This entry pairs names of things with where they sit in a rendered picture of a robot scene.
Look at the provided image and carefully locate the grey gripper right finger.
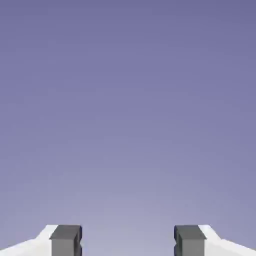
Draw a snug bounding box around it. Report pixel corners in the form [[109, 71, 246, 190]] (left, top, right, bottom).
[[173, 224, 256, 256]]

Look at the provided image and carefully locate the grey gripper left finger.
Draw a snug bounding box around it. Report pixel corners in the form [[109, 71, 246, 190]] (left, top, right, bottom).
[[0, 224, 83, 256]]

